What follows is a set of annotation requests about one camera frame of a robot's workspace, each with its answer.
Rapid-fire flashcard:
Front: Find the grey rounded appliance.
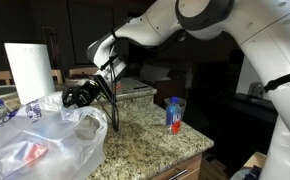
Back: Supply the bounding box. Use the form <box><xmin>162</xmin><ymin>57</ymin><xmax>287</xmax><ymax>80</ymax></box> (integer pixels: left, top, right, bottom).
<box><xmin>247</xmin><ymin>82</ymin><xmax>266</xmax><ymax>100</ymax></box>

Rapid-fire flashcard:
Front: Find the wooden base cabinet drawer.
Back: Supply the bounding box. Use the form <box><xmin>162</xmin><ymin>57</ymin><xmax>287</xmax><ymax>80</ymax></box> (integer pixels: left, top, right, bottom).
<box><xmin>149</xmin><ymin>152</ymin><xmax>204</xmax><ymax>180</ymax></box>

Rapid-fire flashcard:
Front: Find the white cushion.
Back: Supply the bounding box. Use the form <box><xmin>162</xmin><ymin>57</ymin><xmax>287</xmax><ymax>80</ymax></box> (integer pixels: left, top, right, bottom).
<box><xmin>138</xmin><ymin>63</ymin><xmax>171</xmax><ymax>83</ymax></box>

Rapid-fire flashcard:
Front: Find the dark side table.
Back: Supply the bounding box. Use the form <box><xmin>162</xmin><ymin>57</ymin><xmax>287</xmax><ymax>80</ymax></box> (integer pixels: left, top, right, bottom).
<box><xmin>218</xmin><ymin>92</ymin><xmax>279</xmax><ymax>158</ymax></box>

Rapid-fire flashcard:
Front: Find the clear plastic bag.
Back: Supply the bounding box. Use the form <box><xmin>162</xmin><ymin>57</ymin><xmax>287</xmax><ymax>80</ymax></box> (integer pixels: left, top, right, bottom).
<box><xmin>0</xmin><ymin>91</ymin><xmax>109</xmax><ymax>180</ymax></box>

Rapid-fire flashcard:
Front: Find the reddish standing frame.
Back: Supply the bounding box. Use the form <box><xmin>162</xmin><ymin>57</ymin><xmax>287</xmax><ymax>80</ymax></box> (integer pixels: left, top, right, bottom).
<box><xmin>41</xmin><ymin>26</ymin><xmax>64</xmax><ymax>78</ymax></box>

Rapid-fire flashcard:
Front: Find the white bowl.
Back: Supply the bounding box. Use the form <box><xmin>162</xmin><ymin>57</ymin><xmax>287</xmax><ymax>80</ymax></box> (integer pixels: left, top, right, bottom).
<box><xmin>64</xmin><ymin>77</ymin><xmax>89</xmax><ymax>88</ymax></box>

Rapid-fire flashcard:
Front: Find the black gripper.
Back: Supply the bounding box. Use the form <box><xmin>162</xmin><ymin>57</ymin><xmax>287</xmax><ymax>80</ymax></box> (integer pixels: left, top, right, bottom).
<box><xmin>61</xmin><ymin>81</ymin><xmax>102</xmax><ymax>109</ymax></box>

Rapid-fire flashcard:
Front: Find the white paper towel roll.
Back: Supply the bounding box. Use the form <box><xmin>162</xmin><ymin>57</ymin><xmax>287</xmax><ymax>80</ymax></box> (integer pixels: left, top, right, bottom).
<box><xmin>3</xmin><ymin>43</ymin><xmax>57</xmax><ymax>106</ymax></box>

